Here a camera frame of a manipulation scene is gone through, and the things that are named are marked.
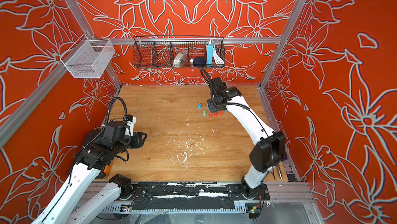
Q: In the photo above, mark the metal spoon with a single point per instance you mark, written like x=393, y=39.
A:
x=279, y=172

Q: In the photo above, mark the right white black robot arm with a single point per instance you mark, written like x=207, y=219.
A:
x=269, y=145

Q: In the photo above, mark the silver pouch in basket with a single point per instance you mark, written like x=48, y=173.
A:
x=180, y=59

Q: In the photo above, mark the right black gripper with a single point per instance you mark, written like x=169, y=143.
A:
x=210, y=105

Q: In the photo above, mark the white wire mesh basket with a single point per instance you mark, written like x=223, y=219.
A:
x=89, y=59

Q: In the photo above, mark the light blue box in basket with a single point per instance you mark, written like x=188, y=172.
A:
x=209, y=55

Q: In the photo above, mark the black wire wall basket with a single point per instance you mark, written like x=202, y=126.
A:
x=177, y=52

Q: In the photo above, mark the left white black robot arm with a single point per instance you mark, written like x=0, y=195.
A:
x=92, y=161

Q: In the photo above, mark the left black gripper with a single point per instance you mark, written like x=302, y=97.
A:
x=139, y=139

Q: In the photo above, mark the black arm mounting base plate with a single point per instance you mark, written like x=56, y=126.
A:
x=189, y=197

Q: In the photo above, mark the dark blue round object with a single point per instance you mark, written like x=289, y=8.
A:
x=199, y=62

